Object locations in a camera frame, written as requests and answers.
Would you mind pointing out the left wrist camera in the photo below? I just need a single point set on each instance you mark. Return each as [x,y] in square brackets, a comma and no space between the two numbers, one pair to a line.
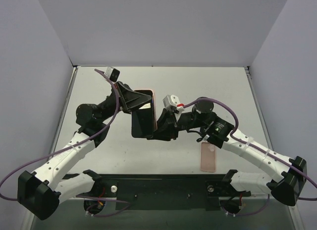
[112,73]

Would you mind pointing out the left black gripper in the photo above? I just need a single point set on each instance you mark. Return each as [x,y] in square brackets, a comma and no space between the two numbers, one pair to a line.
[122,97]

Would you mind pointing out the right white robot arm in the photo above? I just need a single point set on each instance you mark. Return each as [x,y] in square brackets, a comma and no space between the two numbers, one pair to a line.
[217,124]

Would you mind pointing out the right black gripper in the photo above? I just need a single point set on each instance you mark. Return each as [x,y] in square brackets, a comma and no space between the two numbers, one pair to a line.
[171,123]

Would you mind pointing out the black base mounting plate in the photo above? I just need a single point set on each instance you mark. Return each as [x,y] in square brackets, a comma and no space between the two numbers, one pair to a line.
[166,191]

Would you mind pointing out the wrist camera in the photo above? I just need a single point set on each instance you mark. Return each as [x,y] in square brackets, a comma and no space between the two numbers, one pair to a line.
[112,73]
[172,104]

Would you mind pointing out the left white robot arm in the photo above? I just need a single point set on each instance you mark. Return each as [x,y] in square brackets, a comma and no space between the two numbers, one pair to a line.
[40,191]

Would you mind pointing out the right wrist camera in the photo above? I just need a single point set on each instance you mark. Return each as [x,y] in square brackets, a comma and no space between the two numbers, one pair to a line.
[172,104]

